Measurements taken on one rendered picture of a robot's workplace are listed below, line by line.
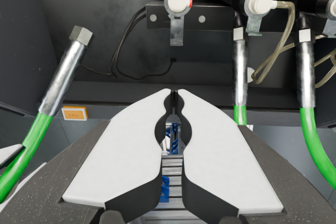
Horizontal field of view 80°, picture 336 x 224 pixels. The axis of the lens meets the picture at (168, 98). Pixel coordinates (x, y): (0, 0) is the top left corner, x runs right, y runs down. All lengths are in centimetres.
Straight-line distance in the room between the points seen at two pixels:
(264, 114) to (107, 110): 35
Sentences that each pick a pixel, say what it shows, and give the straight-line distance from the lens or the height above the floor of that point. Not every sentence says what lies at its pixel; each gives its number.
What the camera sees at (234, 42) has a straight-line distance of 27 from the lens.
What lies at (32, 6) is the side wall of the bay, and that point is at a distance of 56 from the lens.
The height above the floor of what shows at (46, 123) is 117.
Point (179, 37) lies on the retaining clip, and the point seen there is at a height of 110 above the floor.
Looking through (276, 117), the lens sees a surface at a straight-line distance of 51.
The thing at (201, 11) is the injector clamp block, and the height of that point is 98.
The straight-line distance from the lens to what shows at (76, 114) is 49.
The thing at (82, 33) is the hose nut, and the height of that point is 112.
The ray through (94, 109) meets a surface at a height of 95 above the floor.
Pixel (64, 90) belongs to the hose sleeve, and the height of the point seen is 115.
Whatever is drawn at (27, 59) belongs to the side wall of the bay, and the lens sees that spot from 52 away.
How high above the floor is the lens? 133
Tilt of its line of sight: 61 degrees down
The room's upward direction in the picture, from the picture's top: 175 degrees counter-clockwise
